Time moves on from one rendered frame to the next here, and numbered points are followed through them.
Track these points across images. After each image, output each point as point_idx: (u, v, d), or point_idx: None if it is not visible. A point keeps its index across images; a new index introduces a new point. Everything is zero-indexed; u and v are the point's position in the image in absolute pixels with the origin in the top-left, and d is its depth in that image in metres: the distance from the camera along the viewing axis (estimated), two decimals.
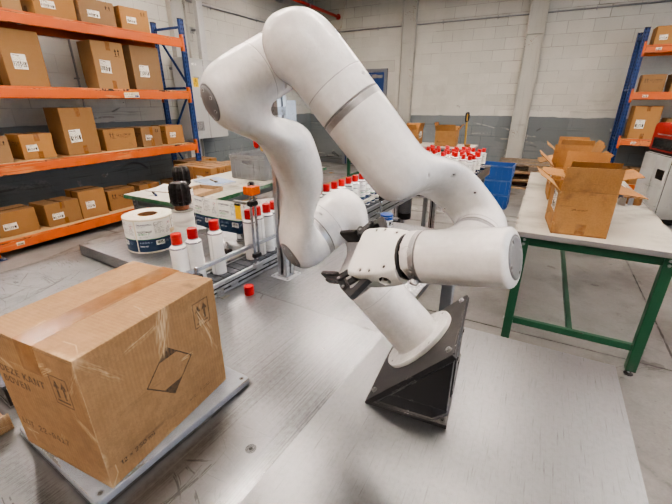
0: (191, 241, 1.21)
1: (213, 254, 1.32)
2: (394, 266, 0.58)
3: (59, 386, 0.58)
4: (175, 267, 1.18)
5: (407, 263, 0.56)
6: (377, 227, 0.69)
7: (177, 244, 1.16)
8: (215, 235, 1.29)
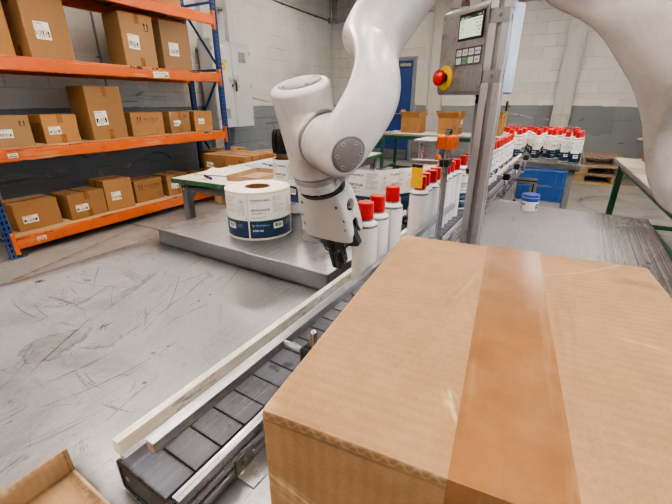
0: (379, 215, 0.78)
1: (389, 238, 0.89)
2: (333, 197, 0.58)
3: None
4: (361, 255, 0.75)
5: (326, 185, 0.56)
6: None
7: (369, 219, 0.73)
8: (397, 209, 0.86)
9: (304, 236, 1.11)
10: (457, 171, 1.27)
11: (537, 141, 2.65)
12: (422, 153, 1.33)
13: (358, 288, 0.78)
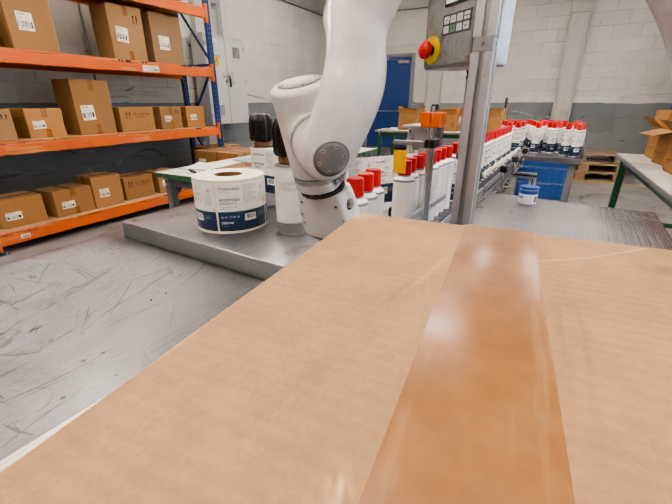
0: (367, 195, 0.72)
1: None
2: (333, 196, 0.58)
3: None
4: None
5: (326, 184, 0.56)
6: None
7: (359, 196, 0.68)
8: (378, 194, 0.77)
9: (279, 229, 1.01)
10: (449, 159, 1.17)
11: (536, 134, 2.54)
12: (411, 140, 1.23)
13: None
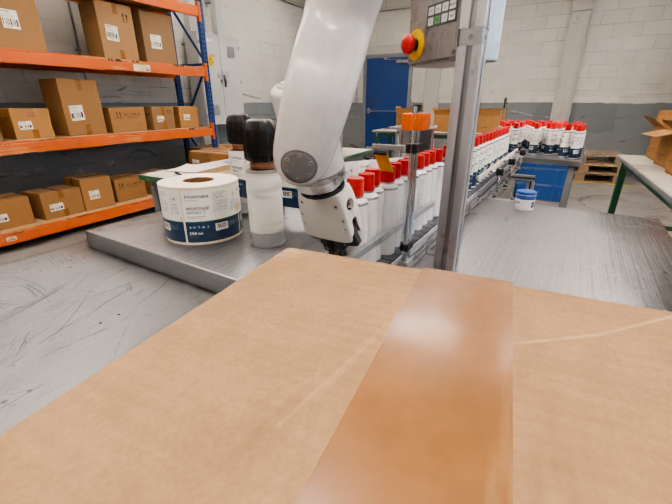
0: (368, 195, 0.72)
1: None
2: (332, 196, 0.58)
3: None
4: None
5: (326, 184, 0.56)
6: None
7: (359, 196, 0.68)
8: (379, 194, 0.77)
9: (252, 240, 0.93)
10: (438, 163, 1.09)
11: (534, 135, 2.46)
12: (399, 143, 1.15)
13: None
